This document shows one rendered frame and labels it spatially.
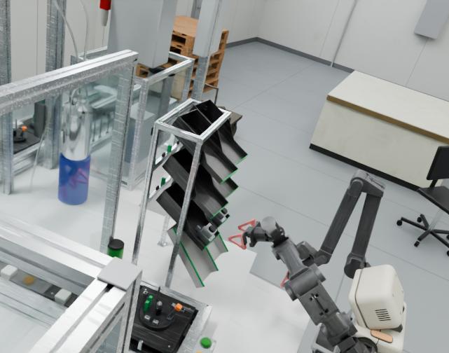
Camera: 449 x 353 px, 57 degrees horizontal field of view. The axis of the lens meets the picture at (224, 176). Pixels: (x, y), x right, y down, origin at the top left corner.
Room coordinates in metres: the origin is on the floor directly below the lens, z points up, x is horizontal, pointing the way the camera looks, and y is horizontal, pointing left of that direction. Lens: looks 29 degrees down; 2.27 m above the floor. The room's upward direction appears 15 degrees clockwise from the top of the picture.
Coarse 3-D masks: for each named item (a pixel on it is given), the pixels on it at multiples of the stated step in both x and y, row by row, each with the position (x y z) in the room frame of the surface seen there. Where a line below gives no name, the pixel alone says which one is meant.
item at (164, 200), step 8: (176, 184) 1.49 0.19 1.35; (168, 192) 1.48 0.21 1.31; (176, 192) 1.51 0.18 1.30; (184, 192) 1.50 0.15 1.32; (160, 200) 1.39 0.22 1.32; (168, 200) 1.38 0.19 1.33; (176, 200) 1.47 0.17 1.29; (192, 200) 1.48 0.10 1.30; (168, 208) 1.38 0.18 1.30; (176, 208) 1.37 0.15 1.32; (192, 208) 1.48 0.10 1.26; (176, 216) 1.36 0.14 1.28; (192, 216) 1.44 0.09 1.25; (200, 216) 1.46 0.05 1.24; (192, 224) 1.40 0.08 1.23; (200, 224) 1.43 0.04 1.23; (192, 232) 1.37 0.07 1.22; (216, 232) 1.43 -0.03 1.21; (200, 240) 1.35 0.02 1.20; (200, 248) 1.32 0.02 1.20
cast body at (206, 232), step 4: (208, 224) 1.38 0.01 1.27; (196, 228) 1.39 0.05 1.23; (200, 228) 1.39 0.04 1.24; (204, 228) 1.36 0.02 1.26; (208, 228) 1.36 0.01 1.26; (212, 228) 1.37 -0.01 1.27; (200, 232) 1.36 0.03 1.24; (204, 232) 1.36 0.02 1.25; (208, 232) 1.35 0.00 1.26; (212, 232) 1.36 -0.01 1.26; (200, 236) 1.36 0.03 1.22; (204, 236) 1.36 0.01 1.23; (208, 236) 1.35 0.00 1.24; (212, 236) 1.38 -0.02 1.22; (204, 240) 1.35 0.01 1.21; (208, 240) 1.35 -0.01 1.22
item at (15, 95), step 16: (80, 64) 0.79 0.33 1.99; (96, 64) 0.82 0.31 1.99; (112, 64) 0.87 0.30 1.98; (128, 64) 0.94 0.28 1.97; (32, 80) 0.65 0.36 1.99; (48, 80) 0.67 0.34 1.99; (64, 80) 0.71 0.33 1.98; (80, 80) 0.76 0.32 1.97; (96, 80) 0.81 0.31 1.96; (0, 96) 0.56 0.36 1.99; (16, 96) 0.59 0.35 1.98; (32, 96) 0.63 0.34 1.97; (48, 96) 0.67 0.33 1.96; (0, 112) 0.56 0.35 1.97
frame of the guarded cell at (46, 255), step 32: (0, 224) 0.30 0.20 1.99; (32, 224) 0.31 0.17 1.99; (0, 256) 0.28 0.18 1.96; (32, 256) 0.27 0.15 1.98; (64, 256) 0.28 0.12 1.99; (96, 256) 0.29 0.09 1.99; (64, 288) 0.27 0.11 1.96; (96, 288) 0.25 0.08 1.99; (128, 288) 0.26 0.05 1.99; (64, 320) 0.21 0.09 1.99; (96, 320) 0.22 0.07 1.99; (128, 320) 0.27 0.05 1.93; (32, 352) 0.18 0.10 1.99; (64, 352) 0.19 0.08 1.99
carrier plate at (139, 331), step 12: (144, 288) 1.25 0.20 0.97; (144, 300) 1.19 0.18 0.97; (168, 300) 1.22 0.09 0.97; (180, 312) 1.17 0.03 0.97; (192, 312) 1.19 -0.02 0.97; (180, 324) 1.12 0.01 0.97; (132, 336) 1.02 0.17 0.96; (144, 336) 1.02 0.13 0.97; (156, 336) 1.04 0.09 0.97; (168, 336) 1.05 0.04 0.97; (180, 336) 1.06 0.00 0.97; (156, 348) 1.00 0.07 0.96; (168, 348) 1.00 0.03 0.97
